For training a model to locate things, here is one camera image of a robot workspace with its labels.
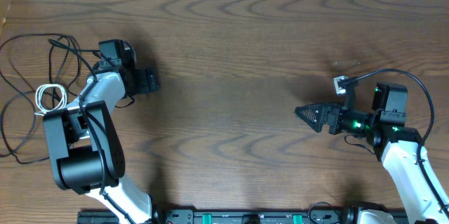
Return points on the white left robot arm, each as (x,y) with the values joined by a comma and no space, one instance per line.
(84,149)

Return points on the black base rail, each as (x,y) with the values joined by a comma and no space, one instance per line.
(320,212)

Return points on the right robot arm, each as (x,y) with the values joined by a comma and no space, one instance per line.
(399,148)

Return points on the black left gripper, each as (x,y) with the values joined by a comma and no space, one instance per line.
(149,81)

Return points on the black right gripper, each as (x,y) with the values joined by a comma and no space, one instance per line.
(334,119)

